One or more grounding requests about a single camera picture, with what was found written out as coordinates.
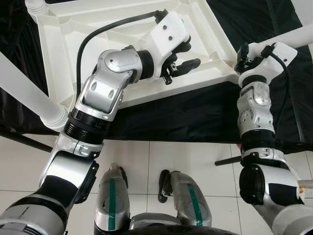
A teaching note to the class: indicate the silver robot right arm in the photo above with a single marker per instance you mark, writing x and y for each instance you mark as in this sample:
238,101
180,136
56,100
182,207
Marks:
254,107

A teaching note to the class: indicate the white plastic table top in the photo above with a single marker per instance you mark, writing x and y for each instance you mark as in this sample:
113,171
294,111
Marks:
63,49

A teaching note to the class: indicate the crumpled yellow cloth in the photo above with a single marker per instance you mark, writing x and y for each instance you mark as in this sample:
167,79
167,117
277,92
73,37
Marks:
301,192

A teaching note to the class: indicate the grey metal pole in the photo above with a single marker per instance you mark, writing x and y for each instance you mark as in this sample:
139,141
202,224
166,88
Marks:
306,184

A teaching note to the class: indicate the black table cloth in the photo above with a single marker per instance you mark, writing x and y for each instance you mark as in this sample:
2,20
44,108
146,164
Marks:
186,117

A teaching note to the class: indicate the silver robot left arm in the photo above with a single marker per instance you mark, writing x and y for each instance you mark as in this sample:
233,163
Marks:
102,93

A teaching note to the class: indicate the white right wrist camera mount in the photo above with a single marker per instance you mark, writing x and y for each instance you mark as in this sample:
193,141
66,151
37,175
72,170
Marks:
279,54

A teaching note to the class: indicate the black robot waist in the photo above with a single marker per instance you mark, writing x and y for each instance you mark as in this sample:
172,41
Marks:
176,231

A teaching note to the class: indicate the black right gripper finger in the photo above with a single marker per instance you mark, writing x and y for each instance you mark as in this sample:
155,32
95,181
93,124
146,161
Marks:
242,55

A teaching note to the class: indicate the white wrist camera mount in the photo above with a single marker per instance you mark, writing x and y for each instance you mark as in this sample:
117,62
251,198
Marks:
279,54
168,32

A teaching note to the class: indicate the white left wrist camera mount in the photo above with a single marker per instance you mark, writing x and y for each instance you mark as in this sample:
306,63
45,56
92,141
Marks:
168,32

